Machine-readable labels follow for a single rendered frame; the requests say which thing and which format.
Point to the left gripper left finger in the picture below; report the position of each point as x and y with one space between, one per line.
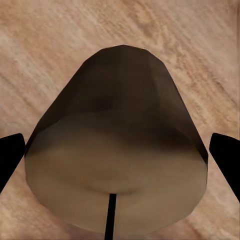
12 150

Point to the pillar candle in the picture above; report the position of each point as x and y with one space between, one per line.
117 152

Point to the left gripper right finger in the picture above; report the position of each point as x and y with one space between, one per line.
226 152

